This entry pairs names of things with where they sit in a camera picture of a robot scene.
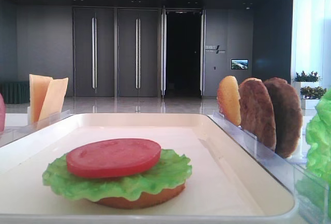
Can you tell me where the green lettuce leaf on burger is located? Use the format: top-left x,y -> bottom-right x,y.
42,149 -> 192,202

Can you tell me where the red tomato slice on burger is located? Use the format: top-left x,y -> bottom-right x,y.
66,138 -> 161,178

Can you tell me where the yellow cheese slice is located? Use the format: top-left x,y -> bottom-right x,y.
39,78 -> 68,121

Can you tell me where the dark brown meat patty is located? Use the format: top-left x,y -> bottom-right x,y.
263,78 -> 303,158

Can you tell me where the orange cheese slice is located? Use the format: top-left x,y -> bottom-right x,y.
29,74 -> 53,123

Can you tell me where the standing green lettuce leaf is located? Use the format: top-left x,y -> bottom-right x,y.
306,93 -> 330,183

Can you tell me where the standing red tomato slice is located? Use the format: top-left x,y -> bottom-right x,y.
0,94 -> 6,132

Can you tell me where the golden bun slice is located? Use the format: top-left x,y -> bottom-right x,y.
217,76 -> 241,126

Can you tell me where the grey double door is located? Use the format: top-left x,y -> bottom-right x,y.
73,8 -> 114,97
118,9 -> 158,97

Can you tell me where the bottom bun slice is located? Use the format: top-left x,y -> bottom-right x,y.
96,183 -> 185,210

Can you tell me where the cream rectangular tray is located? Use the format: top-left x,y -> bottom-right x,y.
1,113 -> 298,223

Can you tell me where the potted plant planter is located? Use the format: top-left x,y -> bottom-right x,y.
294,71 -> 326,110

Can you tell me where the green draped round table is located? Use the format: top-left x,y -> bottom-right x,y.
1,81 -> 29,104

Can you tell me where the wall display screen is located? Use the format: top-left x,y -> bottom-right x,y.
231,59 -> 248,70

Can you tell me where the left clear acrylic rail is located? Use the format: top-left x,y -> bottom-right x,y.
1,110 -> 72,147

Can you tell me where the clear acrylic rail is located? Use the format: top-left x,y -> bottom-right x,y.
1,110 -> 72,147
209,111 -> 330,223

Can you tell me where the right clear acrylic rail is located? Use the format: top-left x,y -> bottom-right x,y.
209,111 -> 330,223

